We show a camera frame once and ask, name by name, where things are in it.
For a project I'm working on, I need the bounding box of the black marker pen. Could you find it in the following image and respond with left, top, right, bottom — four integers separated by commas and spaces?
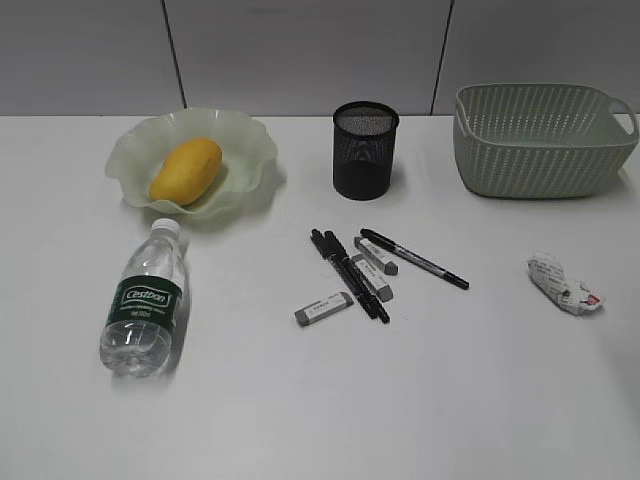
323, 230, 390, 324
311, 229, 376, 319
360, 228, 470, 290

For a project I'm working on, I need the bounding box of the grey white eraser back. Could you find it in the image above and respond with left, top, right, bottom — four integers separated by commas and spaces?
354, 236, 399, 276

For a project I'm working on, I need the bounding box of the grey white eraser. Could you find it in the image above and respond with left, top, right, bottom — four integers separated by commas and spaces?
354, 236, 399, 276
294, 291, 353, 327
351, 254, 394, 302

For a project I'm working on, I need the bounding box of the grey white eraser front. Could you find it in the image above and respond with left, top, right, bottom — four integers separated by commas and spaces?
294, 291, 353, 327

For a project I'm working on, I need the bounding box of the yellow mango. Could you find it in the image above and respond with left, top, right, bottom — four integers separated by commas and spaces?
149, 138, 222, 206

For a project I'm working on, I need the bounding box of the clear water bottle green label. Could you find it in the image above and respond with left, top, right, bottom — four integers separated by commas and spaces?
99, 218, 186, 377

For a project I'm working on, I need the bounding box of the white waste paper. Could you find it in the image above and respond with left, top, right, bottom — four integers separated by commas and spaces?
526, 253, 605, 316

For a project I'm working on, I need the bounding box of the black mesh pen holder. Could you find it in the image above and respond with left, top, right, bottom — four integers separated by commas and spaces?
332, 101, 399, 201

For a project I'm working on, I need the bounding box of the pale green wavy plate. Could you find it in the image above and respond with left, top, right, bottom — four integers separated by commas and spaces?
105, 108, 278, 217

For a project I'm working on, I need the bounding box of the light green woven basket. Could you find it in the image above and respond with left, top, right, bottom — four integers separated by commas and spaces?
453, 83, 639, 199

